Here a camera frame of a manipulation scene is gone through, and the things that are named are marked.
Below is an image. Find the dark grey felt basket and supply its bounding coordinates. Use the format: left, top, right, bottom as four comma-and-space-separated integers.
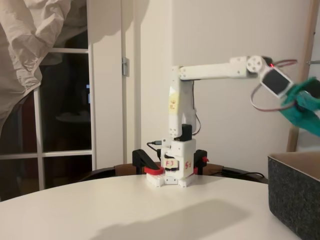
267, 151, 320, 235

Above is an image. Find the dark brown chair back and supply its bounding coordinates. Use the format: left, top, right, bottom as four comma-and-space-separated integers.
199, 163, 269, 185
79, 163, 148, 182

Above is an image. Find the black clamp with red pad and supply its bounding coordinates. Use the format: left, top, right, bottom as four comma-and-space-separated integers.
193, 149, 210, 176
132, 149, 166, 176

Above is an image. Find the yellow sticker marked F6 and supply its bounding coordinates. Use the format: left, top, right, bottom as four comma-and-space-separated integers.
167, 92, 180, 115

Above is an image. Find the silver door hinge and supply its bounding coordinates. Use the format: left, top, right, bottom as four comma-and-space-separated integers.
121, 56, 130, 76

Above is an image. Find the white framed glass door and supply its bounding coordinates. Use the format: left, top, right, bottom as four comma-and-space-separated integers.
32, 47, 98, 191

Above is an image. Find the crumpled beige curtain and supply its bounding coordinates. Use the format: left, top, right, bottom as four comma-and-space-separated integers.
0, 0, 88, 131

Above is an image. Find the light wooden post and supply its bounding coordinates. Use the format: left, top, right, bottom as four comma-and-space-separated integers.
285, 0, 318, 153

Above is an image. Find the thin black cable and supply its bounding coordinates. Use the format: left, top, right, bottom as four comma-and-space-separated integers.
208, 171, 266, 180

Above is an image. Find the grey braided USB cable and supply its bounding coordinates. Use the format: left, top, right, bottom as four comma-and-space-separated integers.
146, 140, 164, 153

